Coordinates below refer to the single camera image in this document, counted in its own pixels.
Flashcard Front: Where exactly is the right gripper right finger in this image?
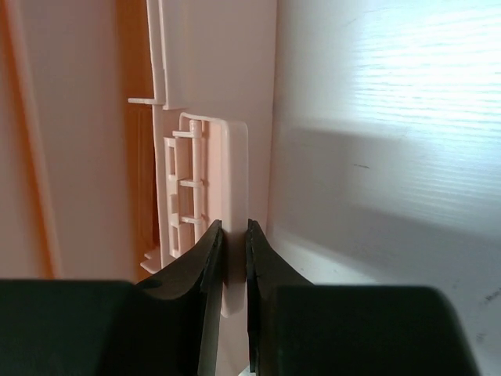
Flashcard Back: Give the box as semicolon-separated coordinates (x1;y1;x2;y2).
245;220;479;375

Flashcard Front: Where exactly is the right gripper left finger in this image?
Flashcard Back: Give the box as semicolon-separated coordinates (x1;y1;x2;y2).
1;221;223;375

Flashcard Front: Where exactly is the pink plastic tool box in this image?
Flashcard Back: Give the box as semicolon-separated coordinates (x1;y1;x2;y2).
1;1;278;375

